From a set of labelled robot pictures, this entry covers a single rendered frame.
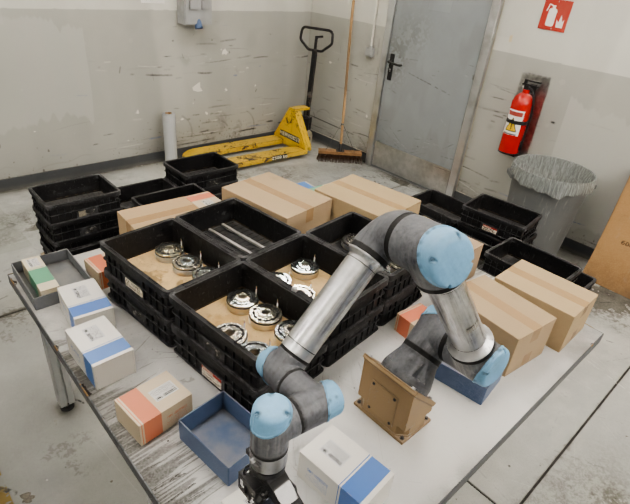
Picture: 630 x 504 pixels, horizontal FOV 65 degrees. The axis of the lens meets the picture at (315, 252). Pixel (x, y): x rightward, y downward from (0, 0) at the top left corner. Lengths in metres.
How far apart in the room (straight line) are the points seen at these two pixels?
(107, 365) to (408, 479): 0.88
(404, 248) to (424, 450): 0.66
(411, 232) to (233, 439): 0.75
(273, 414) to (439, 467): 0.65
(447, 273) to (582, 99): 3.30
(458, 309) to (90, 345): 1.05
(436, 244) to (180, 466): 0.85
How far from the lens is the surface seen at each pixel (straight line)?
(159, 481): 1.38
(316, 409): 0.99
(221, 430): 1.45
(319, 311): 1.07
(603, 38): 4.16
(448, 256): 0.99
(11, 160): 4.63
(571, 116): 4.24
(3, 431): 2.57
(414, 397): 1.35
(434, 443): 1.51
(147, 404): 1.44
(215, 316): 1.60
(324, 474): 1.28
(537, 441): 2.66
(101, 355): 1.58
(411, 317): 1.78
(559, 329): 1.95
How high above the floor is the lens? 1.82
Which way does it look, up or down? 31 degrees down
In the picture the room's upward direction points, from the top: 6 degrees clockwise
